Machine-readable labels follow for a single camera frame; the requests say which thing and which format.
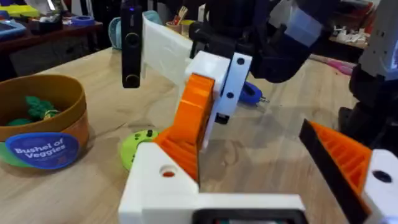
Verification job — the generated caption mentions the blue tape roll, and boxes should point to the blue tape roll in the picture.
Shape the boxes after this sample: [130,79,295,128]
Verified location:
[70,15,96,27]

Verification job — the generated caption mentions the orange ribbed wedge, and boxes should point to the orange ribbed wedge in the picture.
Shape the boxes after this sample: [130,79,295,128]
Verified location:
[152,128,200,185]

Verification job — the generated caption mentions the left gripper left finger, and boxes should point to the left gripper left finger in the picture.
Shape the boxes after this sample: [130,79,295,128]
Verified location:
[118,142,200,224]

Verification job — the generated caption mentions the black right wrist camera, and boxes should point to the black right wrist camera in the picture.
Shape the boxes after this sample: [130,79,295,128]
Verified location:
[120,0,144,90]

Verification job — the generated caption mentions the green disc with holes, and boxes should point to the green disc with holes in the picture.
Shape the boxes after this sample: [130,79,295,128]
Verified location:
[120,128,161,172]

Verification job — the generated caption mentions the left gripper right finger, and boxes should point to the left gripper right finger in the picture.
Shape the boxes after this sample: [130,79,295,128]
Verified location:
[298,119,398,224]

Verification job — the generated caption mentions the brown toy vegetable tub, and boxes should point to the brown toy vegetable tub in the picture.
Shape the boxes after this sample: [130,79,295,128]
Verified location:
[0,73,91,170]

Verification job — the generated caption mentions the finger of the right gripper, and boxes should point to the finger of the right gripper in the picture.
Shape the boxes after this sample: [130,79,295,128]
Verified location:
[169,50,231,147]

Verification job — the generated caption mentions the upright flat wrist plate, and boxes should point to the upright flat wrist plate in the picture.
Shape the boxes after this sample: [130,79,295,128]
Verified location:
[142,12,195,86]

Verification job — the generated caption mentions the pink tool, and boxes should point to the pink tool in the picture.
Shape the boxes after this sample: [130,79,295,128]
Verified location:
[309,54,357,77]

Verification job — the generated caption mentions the blue electric screwdriver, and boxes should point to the blue electric screwdriver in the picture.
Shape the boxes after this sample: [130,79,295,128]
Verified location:
[238,81,271,108]

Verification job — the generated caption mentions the teal round object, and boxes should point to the teal round object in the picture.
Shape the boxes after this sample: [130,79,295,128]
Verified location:
[108,9,163,50]

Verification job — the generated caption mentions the cup with tools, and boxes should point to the cup with tools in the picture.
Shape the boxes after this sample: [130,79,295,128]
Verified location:
[165,5,189,34]

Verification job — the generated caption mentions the blue tray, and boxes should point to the blue tray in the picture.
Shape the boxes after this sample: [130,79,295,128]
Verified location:
[0,19,27,40]

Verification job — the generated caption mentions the dark side table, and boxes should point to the dark side table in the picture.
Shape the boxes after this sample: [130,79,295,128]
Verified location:
[0,21,104,82]

